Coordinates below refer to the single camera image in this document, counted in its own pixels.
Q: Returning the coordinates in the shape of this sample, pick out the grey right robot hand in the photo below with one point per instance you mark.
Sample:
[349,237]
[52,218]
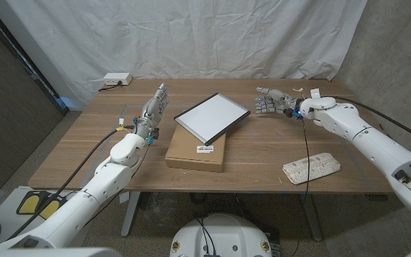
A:
[278,101]

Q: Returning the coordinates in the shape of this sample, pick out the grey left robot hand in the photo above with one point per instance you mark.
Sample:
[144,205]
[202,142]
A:
[152,112]

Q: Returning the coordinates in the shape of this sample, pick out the small framed whiteboard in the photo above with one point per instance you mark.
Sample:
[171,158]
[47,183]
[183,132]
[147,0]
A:
[212,116]

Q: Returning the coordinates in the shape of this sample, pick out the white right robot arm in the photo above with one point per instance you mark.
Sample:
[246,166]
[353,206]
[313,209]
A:
[373,142]

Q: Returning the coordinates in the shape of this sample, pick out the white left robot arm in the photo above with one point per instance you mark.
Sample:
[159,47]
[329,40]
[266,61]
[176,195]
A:
[95,192]

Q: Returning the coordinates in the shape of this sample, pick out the white power outlet box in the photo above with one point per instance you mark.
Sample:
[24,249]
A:
[117,78]

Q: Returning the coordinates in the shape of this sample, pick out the flat cardboard box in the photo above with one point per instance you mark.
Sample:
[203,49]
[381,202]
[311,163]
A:
[187,153]

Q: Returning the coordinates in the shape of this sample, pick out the folded patterned white cloth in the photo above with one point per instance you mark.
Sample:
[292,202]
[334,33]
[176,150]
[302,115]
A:
[316,167]

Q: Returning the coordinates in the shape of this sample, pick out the white backdrop sheet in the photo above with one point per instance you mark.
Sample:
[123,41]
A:
[191,39]

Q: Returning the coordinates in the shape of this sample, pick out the grey table leg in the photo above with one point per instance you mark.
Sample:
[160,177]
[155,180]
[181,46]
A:
[130,214]
[312,217]

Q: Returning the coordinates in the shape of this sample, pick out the yellow foot pedal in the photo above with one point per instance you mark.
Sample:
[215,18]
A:
[50,210]
[30,203]

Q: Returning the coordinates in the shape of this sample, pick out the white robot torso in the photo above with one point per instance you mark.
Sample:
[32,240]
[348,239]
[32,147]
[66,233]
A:
[221,237]

